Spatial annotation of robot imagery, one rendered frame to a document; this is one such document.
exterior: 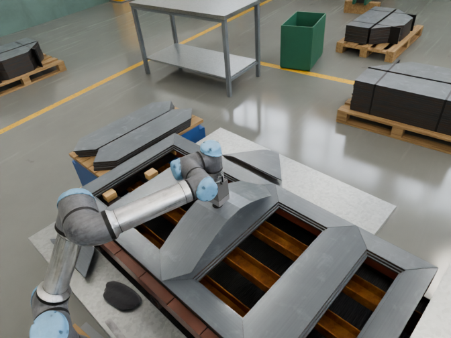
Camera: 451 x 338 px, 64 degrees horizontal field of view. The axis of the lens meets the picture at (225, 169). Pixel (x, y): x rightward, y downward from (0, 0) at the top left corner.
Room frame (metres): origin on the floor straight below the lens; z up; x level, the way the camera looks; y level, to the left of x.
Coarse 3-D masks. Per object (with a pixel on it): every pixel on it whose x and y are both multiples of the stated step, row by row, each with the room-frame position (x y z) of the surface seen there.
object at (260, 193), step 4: (236, 184) 1.26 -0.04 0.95; (240, 184) 1.27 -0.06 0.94; (244, 184) 1.28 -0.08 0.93; (248, 184) 1.29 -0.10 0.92; (244, 188) 1.23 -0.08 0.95; (248, 188) 1.24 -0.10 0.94; (252, 188) 1.25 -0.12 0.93; (256, 188) 1.26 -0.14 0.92; (252, 192) 1.19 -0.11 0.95; (256, 192) 1.20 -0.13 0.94; (260, 192) 1.21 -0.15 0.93; (264, 192) 1.22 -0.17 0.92; (260, 196) 1.16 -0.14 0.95; (264, 196) 1.17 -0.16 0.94
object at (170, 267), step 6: (162, 252) 0.93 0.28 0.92; (162, 258) 0.91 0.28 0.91; (168, 258) 0.90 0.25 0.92; (162, 264) 0.88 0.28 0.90; (168, 264) 0.88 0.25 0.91; (174, 264) 0.87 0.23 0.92; (180, 264) 0.86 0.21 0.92; (162, 270) 0.86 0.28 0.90; (168, 270) 0.85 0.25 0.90; (174, 270) 0.85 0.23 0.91; (180, 270) 0.84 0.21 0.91; (186, 270) 0.83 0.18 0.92; (174, 276) 0.83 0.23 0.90
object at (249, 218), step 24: (96, 192) 1.44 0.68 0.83; (240, 216) 1.16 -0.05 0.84; (264, 216) 1.16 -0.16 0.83; (216, 240) 1.03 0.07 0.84; (240, 240) 1.03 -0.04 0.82; (216, 264) 0.92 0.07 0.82; (360, 264) 0.85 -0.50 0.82; (384, 264) 0.84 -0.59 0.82; (168, 288) 0.82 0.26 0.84; (336, 288) 0.75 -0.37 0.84; (192, 312) 0.72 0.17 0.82; (360, 336) 0.57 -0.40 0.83
